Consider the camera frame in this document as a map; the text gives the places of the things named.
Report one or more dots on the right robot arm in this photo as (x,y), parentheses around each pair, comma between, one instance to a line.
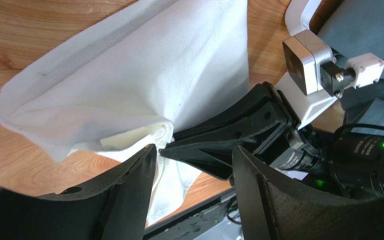
(356,164)

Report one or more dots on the grey-blue hanging shirt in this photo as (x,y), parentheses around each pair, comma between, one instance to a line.
(354,29)

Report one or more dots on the metal clothes rack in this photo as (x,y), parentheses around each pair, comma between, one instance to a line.
(299,14)

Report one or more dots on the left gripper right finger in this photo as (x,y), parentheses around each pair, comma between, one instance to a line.
(273,206)

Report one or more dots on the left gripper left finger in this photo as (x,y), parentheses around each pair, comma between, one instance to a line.
(111,206)

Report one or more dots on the white cloth napkin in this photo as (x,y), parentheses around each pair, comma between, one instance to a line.
(153,69)

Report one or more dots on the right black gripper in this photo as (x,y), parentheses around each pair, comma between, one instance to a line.
(268,130)

